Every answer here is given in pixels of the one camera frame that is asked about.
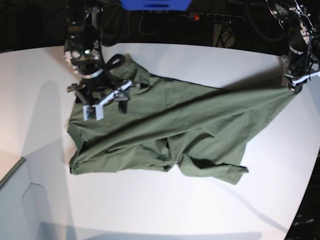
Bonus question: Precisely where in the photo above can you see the green t-shirt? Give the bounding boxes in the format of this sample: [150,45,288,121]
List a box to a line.
[67,55,295,185]

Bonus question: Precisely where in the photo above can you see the white power strip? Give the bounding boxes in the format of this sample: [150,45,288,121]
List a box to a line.
[188,12,245,24]

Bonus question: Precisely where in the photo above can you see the black hanging cables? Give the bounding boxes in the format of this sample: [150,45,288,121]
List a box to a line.
[215,21,237,48]

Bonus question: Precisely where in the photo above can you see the black cable loop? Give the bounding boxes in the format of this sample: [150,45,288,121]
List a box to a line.
[119,4,176,37]

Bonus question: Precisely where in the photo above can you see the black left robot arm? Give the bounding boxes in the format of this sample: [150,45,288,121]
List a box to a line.
[243,0,320,94]

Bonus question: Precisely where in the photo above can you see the blue plastic box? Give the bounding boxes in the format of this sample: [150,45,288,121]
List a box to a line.
[120,0,192,11]

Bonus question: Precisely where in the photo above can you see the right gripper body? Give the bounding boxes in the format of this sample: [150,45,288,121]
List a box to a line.
[66,75,140,106]

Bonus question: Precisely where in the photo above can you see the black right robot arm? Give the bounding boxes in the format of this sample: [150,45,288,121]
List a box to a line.
[63,0,133,120]

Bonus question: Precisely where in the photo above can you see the black device with label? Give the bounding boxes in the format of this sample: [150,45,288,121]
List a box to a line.
[285,158,320,240]

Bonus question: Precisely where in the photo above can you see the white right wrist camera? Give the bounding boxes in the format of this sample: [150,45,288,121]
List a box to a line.
[82,104,104,122]

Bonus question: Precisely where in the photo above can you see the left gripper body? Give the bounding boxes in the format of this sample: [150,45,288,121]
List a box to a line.
[281,54,320,94]

